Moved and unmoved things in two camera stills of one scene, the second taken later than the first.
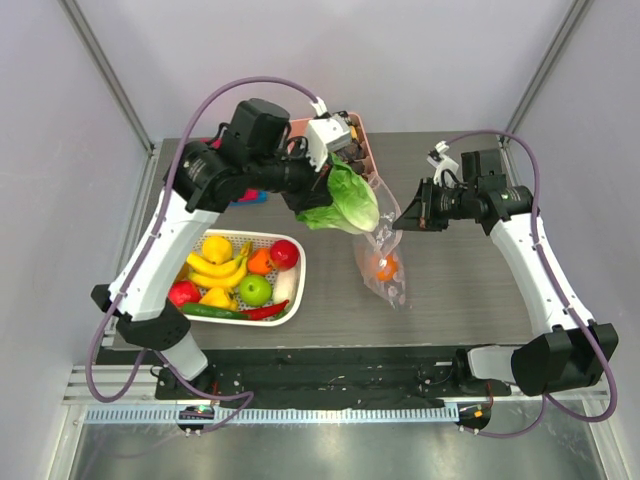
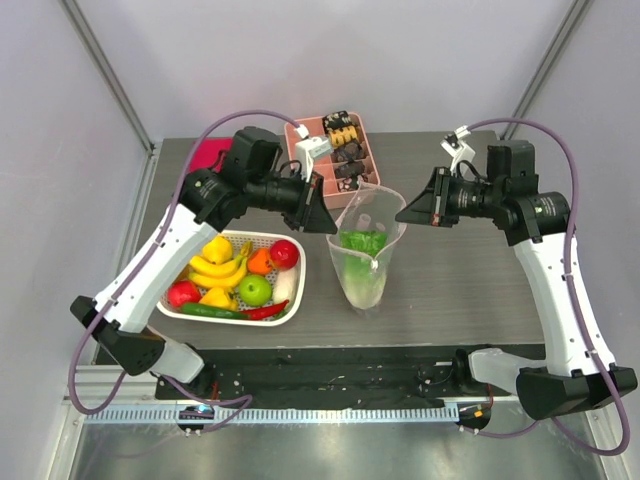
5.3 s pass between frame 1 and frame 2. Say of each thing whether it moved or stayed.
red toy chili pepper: stayed
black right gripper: stayed
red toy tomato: stayed
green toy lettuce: moved
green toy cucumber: stayed
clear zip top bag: moved
